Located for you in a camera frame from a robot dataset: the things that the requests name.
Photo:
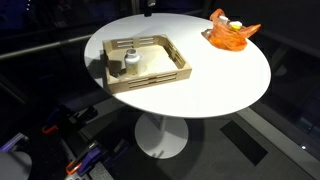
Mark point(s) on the yellow capped small container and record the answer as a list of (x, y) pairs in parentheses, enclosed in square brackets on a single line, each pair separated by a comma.
[(235, 24)]

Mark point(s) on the grey rounded object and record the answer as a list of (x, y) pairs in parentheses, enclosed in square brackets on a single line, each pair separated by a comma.
[(13, 166)]

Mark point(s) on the dark rectangular floor mat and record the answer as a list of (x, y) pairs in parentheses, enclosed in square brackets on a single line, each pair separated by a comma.
[(243, 141)]

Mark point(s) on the white table pedestal base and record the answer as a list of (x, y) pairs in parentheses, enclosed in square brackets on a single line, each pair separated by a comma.
[(161, 140)]

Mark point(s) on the long grey metal rail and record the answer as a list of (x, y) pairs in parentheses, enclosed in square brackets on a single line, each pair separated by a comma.
[(33, 47)]

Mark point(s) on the small white bottle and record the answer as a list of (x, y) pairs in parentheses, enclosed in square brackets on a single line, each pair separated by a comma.
[(224, 19)]

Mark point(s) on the orange tipped clamp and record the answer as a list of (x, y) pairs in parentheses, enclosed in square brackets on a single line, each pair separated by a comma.
[(71, 167)]

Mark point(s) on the light wooden slotted tray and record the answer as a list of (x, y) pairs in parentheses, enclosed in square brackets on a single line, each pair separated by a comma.
[(160, 61)]

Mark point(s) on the purple bar clamp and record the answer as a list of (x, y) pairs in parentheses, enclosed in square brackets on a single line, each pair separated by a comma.
[(11, 141)]

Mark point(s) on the orange plastic bag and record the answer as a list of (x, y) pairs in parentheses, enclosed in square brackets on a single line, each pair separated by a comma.
[(226, 39)]

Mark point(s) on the white pill bottle orange label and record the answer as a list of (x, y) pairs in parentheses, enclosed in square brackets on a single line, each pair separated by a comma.
[(132, 65)]

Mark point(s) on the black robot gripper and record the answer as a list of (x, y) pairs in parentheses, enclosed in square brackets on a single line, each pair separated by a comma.
[(150, 3)]

